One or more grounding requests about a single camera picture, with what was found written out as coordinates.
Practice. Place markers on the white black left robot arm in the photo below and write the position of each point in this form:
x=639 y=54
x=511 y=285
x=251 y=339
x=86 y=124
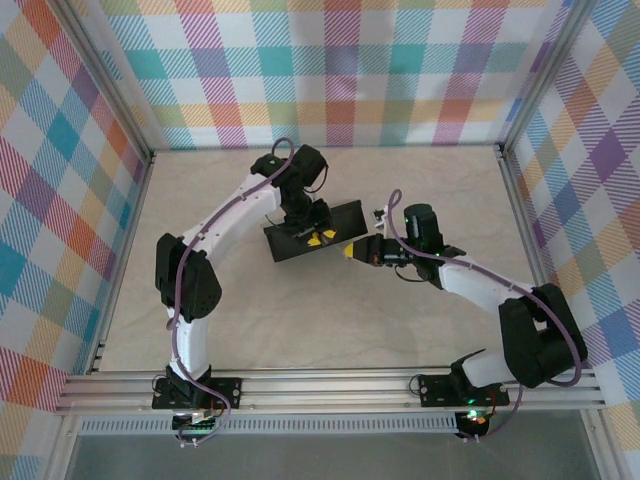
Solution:
x=230 y=220

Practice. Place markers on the black box with starry print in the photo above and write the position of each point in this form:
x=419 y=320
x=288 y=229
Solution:
x=345 y=220

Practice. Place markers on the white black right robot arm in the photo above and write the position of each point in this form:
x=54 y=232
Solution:
x=475 y=287

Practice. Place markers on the aluminium frame leg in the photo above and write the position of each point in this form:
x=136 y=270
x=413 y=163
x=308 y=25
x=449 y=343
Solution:
x=62 y=450
x=597 y=450

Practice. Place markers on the small controller board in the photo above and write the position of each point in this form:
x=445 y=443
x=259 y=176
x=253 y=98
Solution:
x=197 y=425
x=475 y=422

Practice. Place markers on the long aluminium base rail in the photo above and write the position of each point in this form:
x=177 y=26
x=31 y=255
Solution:
x=325 y=390

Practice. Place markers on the aluminium side rail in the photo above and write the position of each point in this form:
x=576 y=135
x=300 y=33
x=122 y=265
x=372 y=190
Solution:
x=140 y=190
x=517 y=200

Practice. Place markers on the aluminium upright post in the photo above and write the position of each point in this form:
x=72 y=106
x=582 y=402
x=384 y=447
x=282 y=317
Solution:
x=546 y=75
x=112 y=85

